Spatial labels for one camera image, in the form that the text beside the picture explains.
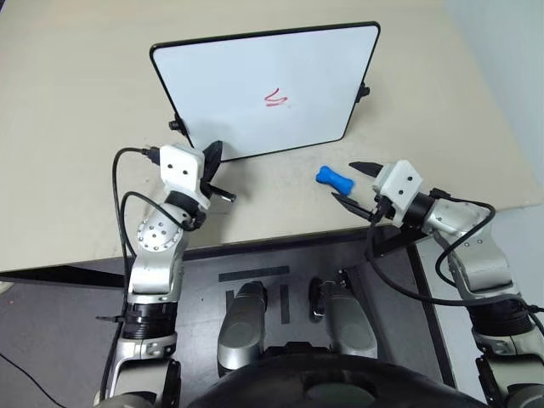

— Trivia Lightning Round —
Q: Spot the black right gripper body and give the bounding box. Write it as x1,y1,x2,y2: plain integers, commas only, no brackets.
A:
367,186,394,221

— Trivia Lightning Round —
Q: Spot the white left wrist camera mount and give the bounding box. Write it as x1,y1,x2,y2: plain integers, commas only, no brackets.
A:
157,144,212,210

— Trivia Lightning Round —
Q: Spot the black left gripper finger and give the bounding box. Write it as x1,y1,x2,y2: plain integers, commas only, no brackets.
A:
203,141,225,183
210,185,236,204

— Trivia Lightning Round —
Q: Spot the thin black floor cable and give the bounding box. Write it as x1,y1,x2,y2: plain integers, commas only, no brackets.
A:
0,351,59,405

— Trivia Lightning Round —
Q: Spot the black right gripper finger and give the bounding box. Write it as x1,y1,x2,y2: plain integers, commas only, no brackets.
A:
348,161,384,178
330,193,374,221

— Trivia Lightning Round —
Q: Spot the blue bone-shaped eraser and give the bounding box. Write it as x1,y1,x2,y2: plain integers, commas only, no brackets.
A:
314,164,356,198

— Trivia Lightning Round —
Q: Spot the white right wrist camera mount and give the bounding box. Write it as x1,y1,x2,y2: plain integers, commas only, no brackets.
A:
372,160,423,225

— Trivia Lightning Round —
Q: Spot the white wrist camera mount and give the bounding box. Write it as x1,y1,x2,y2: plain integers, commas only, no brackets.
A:
372,160,423,225
157,144,212,210

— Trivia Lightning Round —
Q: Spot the silver right robot leg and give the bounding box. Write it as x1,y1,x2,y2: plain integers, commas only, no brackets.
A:
311,278,380,363

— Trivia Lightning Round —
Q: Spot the black-framed whiteboard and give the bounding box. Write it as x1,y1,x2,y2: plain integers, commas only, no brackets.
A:
149,20,382,163

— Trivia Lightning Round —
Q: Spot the grey floor tape strip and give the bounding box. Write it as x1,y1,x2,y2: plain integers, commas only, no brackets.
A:
280,283,291,325
218,265,291,283

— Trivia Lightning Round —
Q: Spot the silver robot leg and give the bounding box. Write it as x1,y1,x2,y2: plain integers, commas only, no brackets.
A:
311,278,380,363
216,280,269,380

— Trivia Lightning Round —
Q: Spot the black rounded housing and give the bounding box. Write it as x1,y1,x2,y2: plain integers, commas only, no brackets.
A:
186,342,490,408

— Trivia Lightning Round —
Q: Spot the silver left robot leg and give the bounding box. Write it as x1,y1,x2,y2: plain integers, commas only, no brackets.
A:
216,280,269,380

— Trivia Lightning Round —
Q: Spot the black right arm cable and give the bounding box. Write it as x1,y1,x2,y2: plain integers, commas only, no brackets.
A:
364,190,544,337

